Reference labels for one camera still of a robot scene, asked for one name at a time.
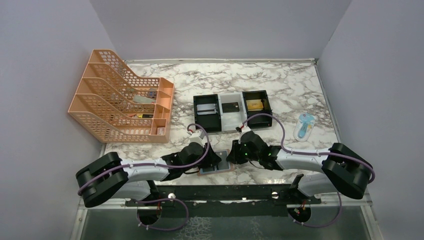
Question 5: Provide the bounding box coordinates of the brown leather card holder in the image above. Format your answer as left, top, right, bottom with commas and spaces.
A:
197, 149, 235, 176

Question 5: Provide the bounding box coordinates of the black VIP card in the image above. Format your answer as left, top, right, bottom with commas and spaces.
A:
215, 150, 231, 172

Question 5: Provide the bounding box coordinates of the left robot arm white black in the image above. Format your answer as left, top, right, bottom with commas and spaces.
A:
75, 142, 222, 208

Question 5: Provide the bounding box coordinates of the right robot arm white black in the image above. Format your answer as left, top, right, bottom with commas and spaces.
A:
226, 131, 375, 200

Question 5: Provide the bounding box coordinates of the black card in tray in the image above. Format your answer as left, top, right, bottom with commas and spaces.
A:
221, 102, 240, 113

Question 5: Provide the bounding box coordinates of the silver card in tray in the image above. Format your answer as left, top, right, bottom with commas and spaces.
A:
196, 103, 217, 116

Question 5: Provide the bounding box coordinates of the gold card in tray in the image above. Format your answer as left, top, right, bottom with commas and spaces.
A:
246, 99, 264, 112

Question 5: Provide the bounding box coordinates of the white middle sorting tray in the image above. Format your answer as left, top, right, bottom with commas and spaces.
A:
218, 92, 247, 132

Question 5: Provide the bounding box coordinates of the black left sorting tray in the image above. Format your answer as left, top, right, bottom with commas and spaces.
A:
193, 94, 222, 133

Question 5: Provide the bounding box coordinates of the black sorting tray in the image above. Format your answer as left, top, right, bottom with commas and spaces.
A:
193, 94, 222, 133
242, 90, 273, 129

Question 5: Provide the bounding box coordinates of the black right sorting tray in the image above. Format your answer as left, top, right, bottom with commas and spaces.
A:
242, 90, 273, 129

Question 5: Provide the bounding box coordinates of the small box in rack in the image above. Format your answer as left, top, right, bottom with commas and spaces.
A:
157, 127, 166, 136

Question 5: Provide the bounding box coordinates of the blue packaged item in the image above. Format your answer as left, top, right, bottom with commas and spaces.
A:
293, 112, 316, 142

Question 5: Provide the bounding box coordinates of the yellow marker in rack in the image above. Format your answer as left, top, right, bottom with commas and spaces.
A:
127, 113, 154, 119

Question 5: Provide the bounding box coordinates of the grey item in rack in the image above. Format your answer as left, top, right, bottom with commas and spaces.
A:
132, 95, 152, 104

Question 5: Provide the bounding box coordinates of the orange plastic file rack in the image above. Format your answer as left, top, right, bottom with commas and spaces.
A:
68, 49, 175, 144

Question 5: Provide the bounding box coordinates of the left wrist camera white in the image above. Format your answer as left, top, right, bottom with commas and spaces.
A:
189, 129, 206, 146

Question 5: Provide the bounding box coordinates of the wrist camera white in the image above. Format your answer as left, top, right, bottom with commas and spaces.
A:
189, 129, 206, 146
235, 125, 251, 135

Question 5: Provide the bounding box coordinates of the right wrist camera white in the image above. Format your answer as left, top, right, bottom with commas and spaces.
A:
235, 125, 251, 135

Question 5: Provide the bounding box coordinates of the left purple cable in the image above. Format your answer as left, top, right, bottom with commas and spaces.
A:
77, 123, 211, 197

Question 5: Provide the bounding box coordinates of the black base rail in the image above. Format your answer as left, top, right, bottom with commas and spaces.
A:
125, 184, 321, 218

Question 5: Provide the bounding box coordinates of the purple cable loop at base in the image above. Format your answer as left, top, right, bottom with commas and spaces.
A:
136, 198, 190, 232

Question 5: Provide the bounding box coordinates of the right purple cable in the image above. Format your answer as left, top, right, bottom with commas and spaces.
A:
235, 113, 377, 184

